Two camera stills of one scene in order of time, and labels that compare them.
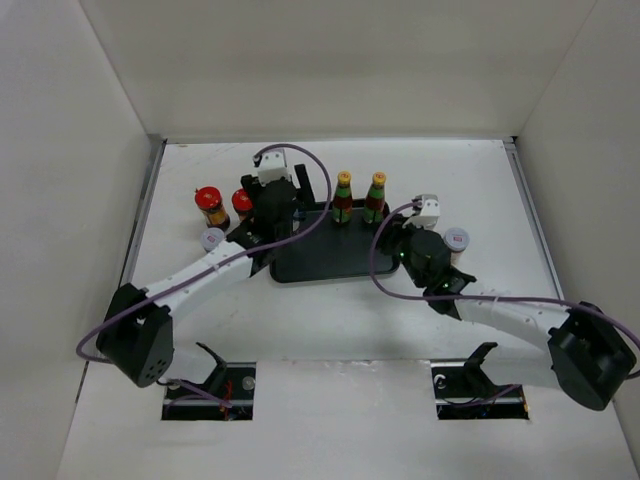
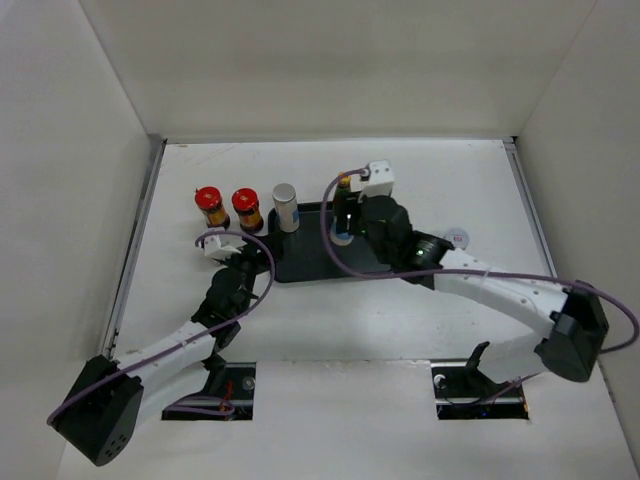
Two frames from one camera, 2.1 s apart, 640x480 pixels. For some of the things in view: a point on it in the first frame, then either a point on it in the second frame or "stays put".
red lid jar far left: (210, 202) stays put
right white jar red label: (456, 241) stays put
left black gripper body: (287, 233) -> (249, 266)
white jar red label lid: (211, 238) stays put
